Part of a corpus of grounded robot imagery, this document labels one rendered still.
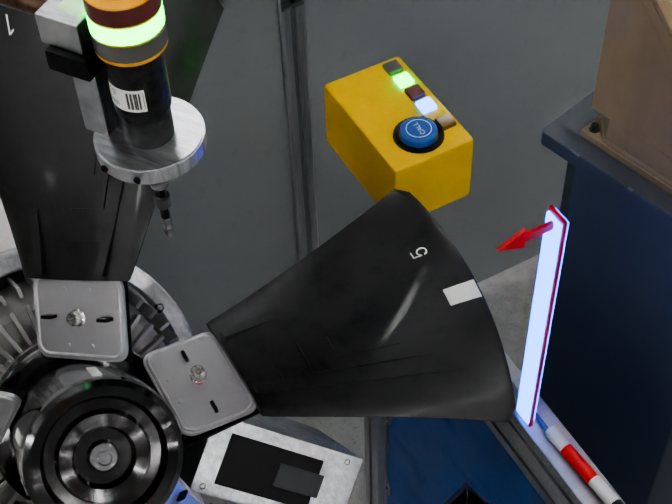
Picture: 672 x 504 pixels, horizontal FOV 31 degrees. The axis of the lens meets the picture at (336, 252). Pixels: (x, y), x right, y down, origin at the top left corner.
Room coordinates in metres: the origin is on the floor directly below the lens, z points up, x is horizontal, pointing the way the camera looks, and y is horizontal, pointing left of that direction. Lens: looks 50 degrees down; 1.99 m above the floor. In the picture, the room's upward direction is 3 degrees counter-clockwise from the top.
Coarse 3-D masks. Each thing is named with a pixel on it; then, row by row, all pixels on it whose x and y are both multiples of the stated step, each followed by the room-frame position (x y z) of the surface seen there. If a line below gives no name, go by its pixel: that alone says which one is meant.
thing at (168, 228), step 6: (156, 192) 0.55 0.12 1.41; (162, 192) 0.55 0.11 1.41; (168, 192) 0.56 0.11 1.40; (156, 198) 0.55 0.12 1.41; (162, 198) 0.55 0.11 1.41; (168, 198) 0.55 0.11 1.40; (156, 204) 0.55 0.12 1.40; (162, 204) 0.55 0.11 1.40; (168, 204) 0.55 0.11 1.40; (162, 210) 0.55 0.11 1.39; (168, 210) 0.55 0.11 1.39; (162, 216) 0.55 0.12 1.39; (168, 216) 0.55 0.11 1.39; (162, 222) 0.55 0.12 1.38; (168, 222) 0.55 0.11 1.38; (168, 228) 0.55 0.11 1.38; (168, 234) 0.55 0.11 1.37
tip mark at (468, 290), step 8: (472, 280) 0.66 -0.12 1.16; (448, 288) 0.65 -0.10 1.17; (456, 288) 0.65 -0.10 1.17; (464, 288) 0.66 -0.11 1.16; (472, 288) 0.66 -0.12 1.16; (448, 296) 0.65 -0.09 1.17; (456, 296) 0.65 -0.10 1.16; (464, 296) 0.65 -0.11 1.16; (472, 296) 0.65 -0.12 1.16; (480, 296) 0.65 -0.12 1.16
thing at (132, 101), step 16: (144, 64) 0.54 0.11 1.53; (160, 64) 0.55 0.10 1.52; (112, 80) 0.54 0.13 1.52; (128, 80) 0.54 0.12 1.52; (144, 80) 0.54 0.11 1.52; (160, 80) 0.55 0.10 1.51; (112, 96) 0.55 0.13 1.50; (128, 96) 0.54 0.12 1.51; (144, 96) 0.54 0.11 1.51; (160, 96) 0.54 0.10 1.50; (128, 112) 0.54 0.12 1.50; (144, 112) 0.54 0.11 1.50; (160, 112) 0.54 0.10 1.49; (128, 128) 0.54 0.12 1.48; (144, 128) 0.54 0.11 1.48; (160, 128) 0.54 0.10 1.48; (144, 144) 0.54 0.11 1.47; (160, 144) 0.54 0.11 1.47
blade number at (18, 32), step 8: (8, 8) 0.74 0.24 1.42; (0, 16) 0.73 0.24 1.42; (8, 16) 0.73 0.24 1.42; (16, 16) 0.73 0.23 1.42; (0, 24) 0.73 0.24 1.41; (8, 24) 0.73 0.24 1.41; (16, 24) 0.73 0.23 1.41; (0, 32) 0.73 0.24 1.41; (8, 32) 0.73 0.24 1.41; (16, 32) 0.72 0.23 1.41; (8, 40) 0.72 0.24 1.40; (16, 40) 0.72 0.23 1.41
